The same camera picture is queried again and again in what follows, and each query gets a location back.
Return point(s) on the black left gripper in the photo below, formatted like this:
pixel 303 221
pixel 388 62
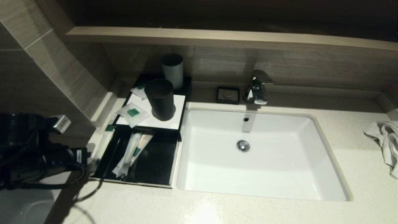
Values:
pixel 62 160

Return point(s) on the long clear toothbrush packet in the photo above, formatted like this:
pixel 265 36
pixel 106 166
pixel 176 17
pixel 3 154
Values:
pixel 104 143

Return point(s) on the green-band toothbrush packet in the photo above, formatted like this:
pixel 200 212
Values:
pixel 130 152

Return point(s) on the large square green-label sachet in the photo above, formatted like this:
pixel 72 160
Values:
pixel 133 113

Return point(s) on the black amenity tray box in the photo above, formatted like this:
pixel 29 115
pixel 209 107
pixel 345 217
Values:
pixel 158 165

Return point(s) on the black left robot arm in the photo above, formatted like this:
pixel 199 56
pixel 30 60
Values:
pixel 18 140

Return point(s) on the comb packet with green label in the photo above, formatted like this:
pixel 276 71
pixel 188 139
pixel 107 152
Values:
pixel 145 141

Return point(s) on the small green-label sachet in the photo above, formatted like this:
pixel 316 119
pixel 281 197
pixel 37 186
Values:
pixel 140 92

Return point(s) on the white ribbed tray insert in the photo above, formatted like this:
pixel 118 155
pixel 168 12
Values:
pixel 164 124

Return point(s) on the black cup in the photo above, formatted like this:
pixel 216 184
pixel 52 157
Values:
pixel 161 102

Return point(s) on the grey cup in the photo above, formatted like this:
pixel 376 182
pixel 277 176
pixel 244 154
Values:
pixel 174 73

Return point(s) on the black square soap dish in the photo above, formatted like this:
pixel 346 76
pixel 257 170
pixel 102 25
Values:
pixel 228 95

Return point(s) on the chrome drain stopper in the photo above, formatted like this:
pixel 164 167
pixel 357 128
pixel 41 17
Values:
pixel 242 146

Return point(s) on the chrome faucet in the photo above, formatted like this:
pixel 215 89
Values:
pixel 256 88

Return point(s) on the white sink basin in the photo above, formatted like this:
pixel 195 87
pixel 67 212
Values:
pixel 279 168

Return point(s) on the white towel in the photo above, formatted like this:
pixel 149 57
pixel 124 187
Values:
pixel 388 140

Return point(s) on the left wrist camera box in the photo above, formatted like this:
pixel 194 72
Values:
pixel 61 123

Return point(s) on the wooden wall shelf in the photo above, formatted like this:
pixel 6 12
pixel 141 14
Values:
pixel 217 38

